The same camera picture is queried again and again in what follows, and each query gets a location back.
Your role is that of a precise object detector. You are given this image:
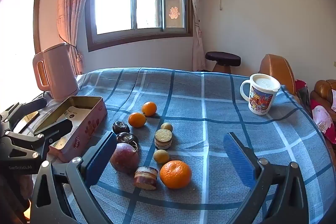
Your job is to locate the large orange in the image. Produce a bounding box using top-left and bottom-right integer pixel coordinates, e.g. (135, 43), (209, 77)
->
(160, 160), (192, 189)

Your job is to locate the pink curtain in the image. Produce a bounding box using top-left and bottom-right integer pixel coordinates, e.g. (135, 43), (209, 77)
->
(56, 0), (101, 76)
(182, 0), (206, 72)

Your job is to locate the cut sweet potato piece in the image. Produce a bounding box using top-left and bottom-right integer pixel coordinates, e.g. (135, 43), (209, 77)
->
(154, 129), (173, 150)

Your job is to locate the pink electric kettle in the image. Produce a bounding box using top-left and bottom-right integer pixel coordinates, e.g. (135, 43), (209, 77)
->
(33, 43), (79, 102)

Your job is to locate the large bright balcony window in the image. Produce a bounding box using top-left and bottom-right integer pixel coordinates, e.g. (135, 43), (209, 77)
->
(0, 0), (53, 109)

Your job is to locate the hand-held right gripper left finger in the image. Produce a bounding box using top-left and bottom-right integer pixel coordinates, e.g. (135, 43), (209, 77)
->
(30, 132), (117, 224)

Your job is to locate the pink tin box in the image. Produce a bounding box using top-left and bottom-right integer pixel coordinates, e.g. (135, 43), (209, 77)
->
(34, 95), (108, 163)

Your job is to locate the brown leather chair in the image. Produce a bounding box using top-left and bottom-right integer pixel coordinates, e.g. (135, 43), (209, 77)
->
(259, 54), (297, 96)

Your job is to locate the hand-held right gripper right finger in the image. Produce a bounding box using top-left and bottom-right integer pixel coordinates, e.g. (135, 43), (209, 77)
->
(223, 132), (311, 224)

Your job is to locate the brown leather sofa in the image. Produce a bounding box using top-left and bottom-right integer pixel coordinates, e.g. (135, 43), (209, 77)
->
(310, 79), (336, 114)

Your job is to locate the gold tin lid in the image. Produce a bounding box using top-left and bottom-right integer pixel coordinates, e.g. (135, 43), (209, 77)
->
(18, 111), (40, 132)

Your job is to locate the red cloth bag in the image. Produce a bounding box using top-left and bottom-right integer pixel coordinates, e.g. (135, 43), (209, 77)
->
(295, 79), (313, 114)

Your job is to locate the dark water chestnut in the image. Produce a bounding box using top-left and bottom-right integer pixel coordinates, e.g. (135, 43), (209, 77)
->
(112, 121), (130, 135)
(116, 132), (139, 151)

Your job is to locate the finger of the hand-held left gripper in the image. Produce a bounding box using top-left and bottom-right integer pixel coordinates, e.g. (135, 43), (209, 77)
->
(0, 97), (48, 130)
(5, 118), (74, 153)

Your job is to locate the dark round stool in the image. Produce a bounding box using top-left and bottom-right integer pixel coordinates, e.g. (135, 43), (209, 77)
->
(205, 51), (241, 73)

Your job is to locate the wooden framed sliding window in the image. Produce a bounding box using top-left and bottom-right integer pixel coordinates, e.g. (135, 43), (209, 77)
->
(85, 0), (193, 52)

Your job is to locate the small orange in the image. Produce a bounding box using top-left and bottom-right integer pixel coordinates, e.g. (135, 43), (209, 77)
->
(142, 101), (157, 117)
(128, 112), (147, 128)

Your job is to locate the pink plastic bag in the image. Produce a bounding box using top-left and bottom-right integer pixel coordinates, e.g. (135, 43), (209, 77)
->
(311, 105), (336, 135)

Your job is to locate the blue plaid cloth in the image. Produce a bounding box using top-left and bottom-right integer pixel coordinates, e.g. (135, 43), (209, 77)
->
(26, 67), (336, 224)

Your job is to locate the white cartoon print cup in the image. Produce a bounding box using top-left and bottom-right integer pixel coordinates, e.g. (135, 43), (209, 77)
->
(240, 73), (281, 115)

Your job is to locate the purple passion fruit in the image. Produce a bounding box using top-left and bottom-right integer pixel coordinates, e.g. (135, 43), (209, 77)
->
(110, 143), (140, 175)

